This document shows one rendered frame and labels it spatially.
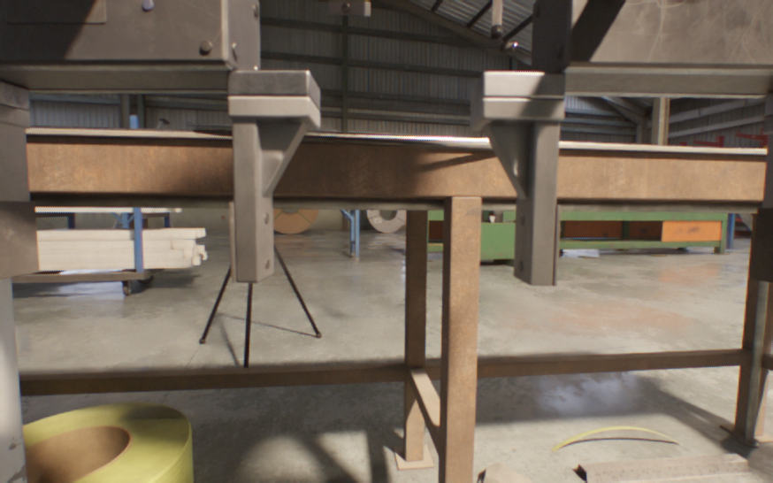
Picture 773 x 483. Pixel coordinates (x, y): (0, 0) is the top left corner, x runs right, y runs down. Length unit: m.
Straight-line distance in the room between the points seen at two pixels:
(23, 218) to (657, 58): 0.33
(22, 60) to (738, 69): 0.32
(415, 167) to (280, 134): 0.44
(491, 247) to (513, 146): 4.62
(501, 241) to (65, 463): 4.37
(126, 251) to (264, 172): 3.40
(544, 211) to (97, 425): 1.12
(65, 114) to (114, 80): 14.45
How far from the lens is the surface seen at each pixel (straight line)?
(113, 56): 0.23
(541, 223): 0.21
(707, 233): 8.08
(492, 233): 4.81
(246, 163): 0.21
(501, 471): 1.18
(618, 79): 0.24
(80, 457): 1.23
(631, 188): 0.79
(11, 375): 0.64
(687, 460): 1.45
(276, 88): 0.21
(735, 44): 0.25
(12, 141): 0.29
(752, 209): 1.04
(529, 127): 0.22
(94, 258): 3.68
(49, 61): 0.25
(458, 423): 0.74
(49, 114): 14.90
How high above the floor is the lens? 0.69
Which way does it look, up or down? 5 degrees down
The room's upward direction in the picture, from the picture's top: straight up
